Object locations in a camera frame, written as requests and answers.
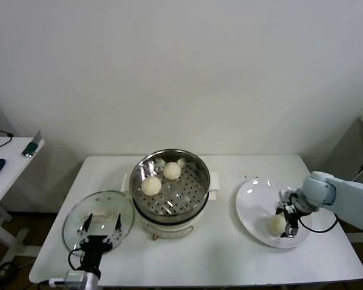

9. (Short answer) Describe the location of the white electric cooker base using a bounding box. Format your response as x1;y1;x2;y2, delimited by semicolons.
120;172;221;242

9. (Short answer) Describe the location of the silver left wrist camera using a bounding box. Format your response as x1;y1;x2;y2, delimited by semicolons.
65;270;89;287

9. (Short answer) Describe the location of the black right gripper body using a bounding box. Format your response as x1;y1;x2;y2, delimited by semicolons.
279;189;314;219

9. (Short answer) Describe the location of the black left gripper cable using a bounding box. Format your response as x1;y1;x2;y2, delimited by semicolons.
67;248;85;271

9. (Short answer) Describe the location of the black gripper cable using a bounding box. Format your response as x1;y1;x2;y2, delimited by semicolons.
298;213;339;233
67;248;85;271

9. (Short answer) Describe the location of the white round plate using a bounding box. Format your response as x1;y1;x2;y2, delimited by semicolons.
235;178;313;249

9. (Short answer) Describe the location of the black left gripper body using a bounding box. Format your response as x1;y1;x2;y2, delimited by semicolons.
77;235;113;273

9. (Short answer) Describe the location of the stainless steel steamer basket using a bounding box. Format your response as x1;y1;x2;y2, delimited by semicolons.
129;148;211;225

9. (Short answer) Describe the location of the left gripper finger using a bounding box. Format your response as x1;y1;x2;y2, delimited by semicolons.
104;213;123;244
76;213;94;244

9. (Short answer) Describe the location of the round glass pot lid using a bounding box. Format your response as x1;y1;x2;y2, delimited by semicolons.
62;190;136;260

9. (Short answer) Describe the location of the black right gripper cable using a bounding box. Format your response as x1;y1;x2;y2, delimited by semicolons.
298;213;339;233

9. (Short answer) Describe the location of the white side table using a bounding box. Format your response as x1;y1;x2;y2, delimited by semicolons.
0;137;46;263

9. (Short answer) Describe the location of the thin black desk cable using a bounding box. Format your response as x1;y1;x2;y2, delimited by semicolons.
0;130;15;149

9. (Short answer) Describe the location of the white steamed baozi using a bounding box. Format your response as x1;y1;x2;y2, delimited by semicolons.
268;213;288;237
163;161;182;181
140;176;163;196

